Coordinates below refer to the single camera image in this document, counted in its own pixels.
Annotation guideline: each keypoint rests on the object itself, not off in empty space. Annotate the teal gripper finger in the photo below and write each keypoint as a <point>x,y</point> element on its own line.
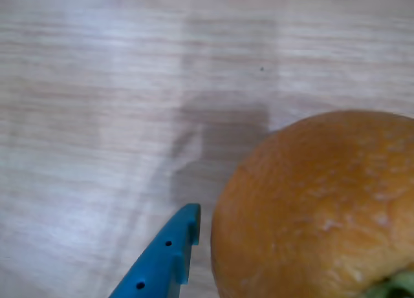
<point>155,265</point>

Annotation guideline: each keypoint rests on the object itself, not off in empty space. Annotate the large orange with green stem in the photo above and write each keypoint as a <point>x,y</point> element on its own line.
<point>307,214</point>

